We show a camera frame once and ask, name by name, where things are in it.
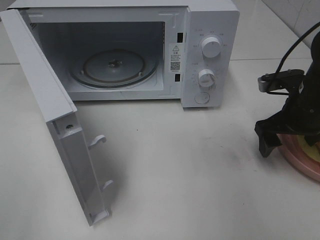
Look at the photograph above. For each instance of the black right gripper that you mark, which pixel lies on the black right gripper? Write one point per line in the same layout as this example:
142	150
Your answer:
300	115

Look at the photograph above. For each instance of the white microwave oven body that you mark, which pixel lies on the white microwave oven body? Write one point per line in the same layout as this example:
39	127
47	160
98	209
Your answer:
68	30

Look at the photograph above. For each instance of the upper white power knob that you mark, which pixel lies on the upper white power knob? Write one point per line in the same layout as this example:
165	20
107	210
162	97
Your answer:
211	47

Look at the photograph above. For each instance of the white microwave door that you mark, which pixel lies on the white microwave door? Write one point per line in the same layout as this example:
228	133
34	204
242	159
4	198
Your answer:
60	115

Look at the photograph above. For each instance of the white warning label sticker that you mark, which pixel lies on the white warning label sticker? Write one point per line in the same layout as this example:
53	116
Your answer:
176	57

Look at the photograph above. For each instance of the round white door button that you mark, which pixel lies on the round white door button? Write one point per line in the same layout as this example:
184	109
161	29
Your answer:
202	98

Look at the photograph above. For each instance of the lower white timer knob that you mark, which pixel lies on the lower white timer knob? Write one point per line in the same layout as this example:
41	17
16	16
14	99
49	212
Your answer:
206	78

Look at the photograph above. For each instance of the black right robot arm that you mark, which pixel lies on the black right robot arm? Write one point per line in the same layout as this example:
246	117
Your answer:
315	52

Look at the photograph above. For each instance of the glass microwave turntable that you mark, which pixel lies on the glass microwave turntable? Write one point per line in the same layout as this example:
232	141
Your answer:
114	68

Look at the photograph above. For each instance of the pink round plate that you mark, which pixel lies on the pink round plate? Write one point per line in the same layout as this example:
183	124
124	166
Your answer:
293	153

